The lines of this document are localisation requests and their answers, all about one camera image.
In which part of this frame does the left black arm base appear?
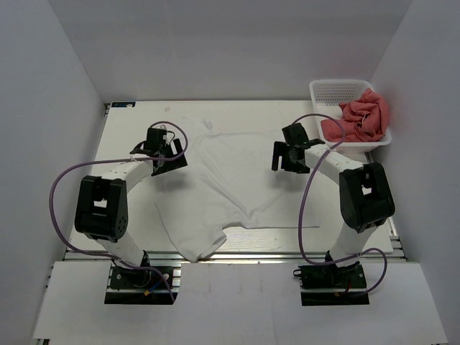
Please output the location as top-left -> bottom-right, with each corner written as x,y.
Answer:
104,260 -> 178,305

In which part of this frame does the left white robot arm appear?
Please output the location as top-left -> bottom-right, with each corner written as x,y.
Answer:
74,121 -> 188,287

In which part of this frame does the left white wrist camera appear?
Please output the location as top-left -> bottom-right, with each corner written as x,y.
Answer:
158,124 -> 176,144

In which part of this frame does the white t shirt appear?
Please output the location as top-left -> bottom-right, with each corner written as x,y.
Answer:
153,118 -> 308,262

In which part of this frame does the blue table label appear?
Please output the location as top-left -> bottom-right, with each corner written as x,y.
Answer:
111,101 -> 136,108

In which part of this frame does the white plastic basket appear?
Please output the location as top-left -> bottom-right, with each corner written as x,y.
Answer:
309,79 -> 392,155

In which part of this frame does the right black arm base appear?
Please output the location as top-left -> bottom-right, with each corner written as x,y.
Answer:
293,253 -> 369,306

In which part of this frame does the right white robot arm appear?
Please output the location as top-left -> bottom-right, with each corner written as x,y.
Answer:
272,123 -> 395,287

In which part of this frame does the pink t shirt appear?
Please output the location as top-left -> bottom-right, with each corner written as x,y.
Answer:
338,88 -> 390,142

